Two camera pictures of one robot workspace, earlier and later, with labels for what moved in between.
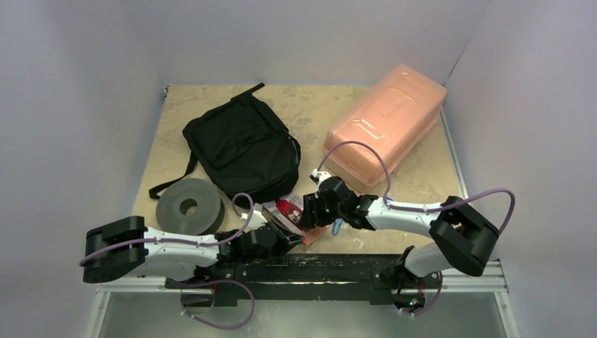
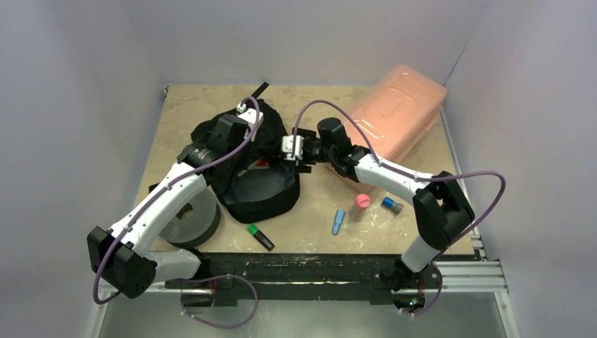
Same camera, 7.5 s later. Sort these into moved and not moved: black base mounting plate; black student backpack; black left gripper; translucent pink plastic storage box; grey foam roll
Moved: black left gripper; black student backpack
Not moved: black base mounting plate; grey foam roll; translucent pink plastic storage box
